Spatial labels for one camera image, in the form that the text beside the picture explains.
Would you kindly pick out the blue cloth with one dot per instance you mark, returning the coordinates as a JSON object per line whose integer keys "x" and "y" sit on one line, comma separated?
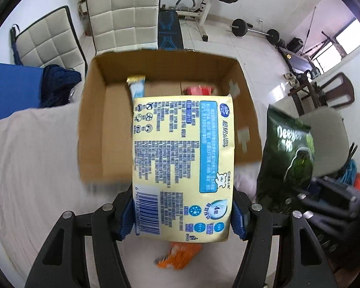
{"x": 349, "y": 171}

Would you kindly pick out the white quilted chair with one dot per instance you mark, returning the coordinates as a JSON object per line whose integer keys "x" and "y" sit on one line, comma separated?
{"x": 48, "y": 43}
{"x": 124, "y": 18}

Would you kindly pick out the dark wooden chair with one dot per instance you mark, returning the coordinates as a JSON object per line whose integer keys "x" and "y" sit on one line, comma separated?
{"x": 339, "y": 91}

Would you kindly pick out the window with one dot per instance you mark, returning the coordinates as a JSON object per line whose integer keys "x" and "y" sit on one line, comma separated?
{"x": 345, "y": 42}

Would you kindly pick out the black folded umbrella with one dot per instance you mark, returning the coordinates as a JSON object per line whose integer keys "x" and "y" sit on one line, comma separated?
{"x": 15, "y": 45}

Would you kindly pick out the yellow tissue pack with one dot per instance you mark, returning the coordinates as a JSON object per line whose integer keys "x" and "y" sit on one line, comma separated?
{"x": 183, "y": 162}

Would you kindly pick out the navy blue clothing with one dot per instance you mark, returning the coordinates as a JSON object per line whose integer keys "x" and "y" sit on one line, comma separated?
{"x": 58, "y": 85}

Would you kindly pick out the white barbell rack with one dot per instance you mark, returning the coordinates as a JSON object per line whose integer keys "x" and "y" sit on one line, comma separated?
{"x": 205, "y": 9}

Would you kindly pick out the grey plastic chair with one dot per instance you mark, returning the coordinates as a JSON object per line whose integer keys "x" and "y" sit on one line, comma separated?
{"x": 327, "y": 138}

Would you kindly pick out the cardboard box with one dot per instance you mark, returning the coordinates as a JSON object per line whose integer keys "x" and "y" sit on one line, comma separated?
{"x": 108, "y": 126}

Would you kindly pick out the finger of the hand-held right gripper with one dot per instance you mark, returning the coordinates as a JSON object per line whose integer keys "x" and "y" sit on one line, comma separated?
{"x": 333, "y": 190}
{"x": 310, "y": 217}

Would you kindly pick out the blue box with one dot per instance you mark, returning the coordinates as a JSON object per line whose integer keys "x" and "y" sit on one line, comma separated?
{"x": 13, "y": 93}

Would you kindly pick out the red packet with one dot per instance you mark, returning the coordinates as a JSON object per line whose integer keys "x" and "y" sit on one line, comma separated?
{"x": 198, "y": 90}

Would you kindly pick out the light blue packet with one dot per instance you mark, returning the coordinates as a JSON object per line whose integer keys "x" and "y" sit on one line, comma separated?
{"x": 137, "y": 89}

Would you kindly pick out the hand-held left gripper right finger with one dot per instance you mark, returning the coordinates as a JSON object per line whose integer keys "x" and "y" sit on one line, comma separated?
{"x": 238, "y": 219}

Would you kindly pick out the black bag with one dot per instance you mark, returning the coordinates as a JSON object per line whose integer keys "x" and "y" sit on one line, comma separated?
{"x": 295, "y": 45}

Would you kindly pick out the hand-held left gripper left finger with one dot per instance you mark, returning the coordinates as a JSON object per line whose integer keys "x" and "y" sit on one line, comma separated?
{"x": 126, "y": 217}

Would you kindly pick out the green snack bag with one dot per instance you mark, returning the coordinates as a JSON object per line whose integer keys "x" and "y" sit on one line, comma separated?
{"x": 283, "y": 150}

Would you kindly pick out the black blue weight bench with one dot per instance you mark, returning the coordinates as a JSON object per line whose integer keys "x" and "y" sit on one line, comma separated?
{"x": 169, "y": 30}

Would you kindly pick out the short barbell with black plates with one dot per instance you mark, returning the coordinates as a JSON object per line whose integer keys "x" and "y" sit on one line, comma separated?
{"x": 240, "y": 27}

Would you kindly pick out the orange snack packet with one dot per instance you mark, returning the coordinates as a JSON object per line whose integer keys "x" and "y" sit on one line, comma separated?
{"x": 180, "y": 255}

